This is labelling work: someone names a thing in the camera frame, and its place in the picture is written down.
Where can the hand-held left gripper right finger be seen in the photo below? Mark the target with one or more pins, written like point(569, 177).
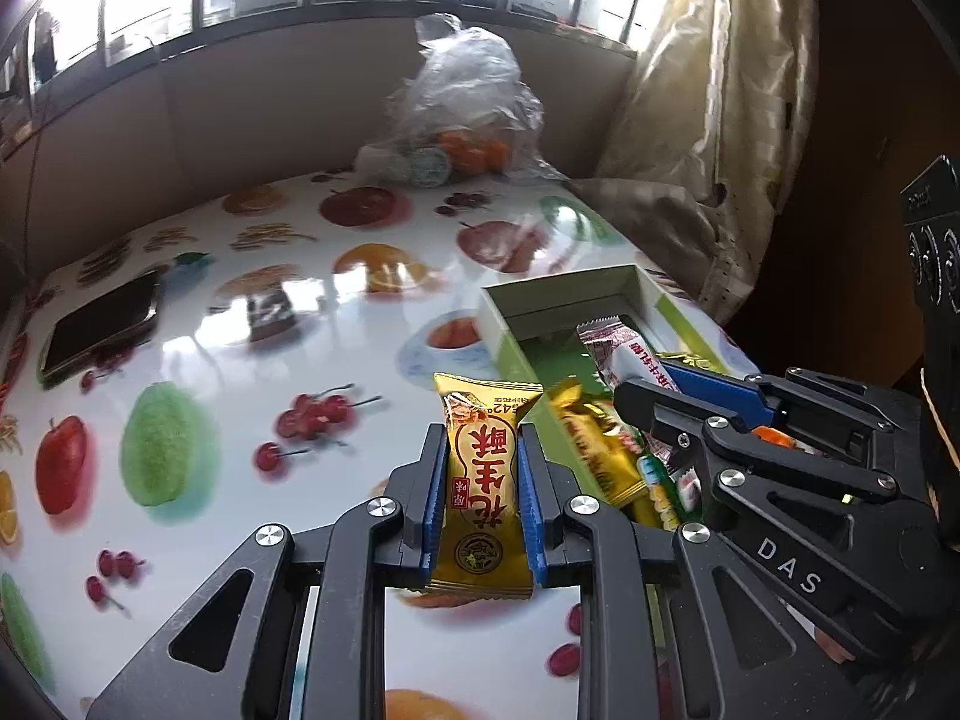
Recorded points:
point(531, 502)

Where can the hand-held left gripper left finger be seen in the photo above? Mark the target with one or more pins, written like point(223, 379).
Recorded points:
point(435, 502)

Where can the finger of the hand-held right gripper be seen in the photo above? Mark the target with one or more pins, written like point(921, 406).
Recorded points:
point(712, 386)
point(652, 409)

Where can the small gold snack packet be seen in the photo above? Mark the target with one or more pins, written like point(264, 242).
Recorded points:
point(484, 480)
point(592, 442)

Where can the silver snack packet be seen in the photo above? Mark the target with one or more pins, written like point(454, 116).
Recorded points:
point(622, 352)

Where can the green cardboard box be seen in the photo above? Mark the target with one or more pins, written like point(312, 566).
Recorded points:
point(555, 300)

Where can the orange fruit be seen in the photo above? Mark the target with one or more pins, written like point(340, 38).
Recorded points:
point(476, 150)

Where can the beige patterned curtain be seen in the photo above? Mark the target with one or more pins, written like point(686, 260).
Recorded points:
point(712, 52)

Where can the black smartphone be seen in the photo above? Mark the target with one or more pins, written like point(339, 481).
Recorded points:
point(97, 326)

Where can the clear plastic bag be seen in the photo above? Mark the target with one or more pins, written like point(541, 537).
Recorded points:
point(465, 75)

